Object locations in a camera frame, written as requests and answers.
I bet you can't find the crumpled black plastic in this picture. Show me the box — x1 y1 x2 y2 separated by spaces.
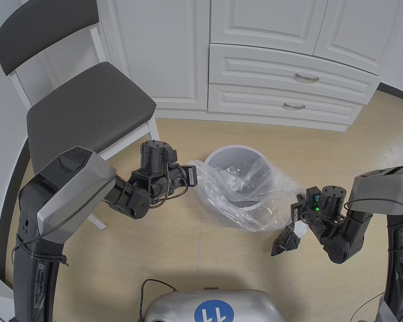
270 223 303 257

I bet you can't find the white wardrobe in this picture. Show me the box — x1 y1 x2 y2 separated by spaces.
17 0 403 133

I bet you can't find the white chair grey padding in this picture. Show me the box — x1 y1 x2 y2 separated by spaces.
0 0 161 230

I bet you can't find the white trash bin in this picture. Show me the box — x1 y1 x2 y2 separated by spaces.
205 144 273 211

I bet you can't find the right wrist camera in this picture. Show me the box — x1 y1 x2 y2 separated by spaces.
306 186 322 203

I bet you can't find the black cable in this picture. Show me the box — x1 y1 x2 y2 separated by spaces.
139 279 179 322
352 291 386 322

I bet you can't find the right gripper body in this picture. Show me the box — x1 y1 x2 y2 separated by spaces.
290 197 320 226

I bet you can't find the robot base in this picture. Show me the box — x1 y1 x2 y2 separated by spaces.
144 289 286 322

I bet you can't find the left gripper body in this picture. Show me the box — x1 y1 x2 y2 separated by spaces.
169 165 198 190

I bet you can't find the clear plastic bag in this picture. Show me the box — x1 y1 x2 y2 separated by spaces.
187 158 308 233

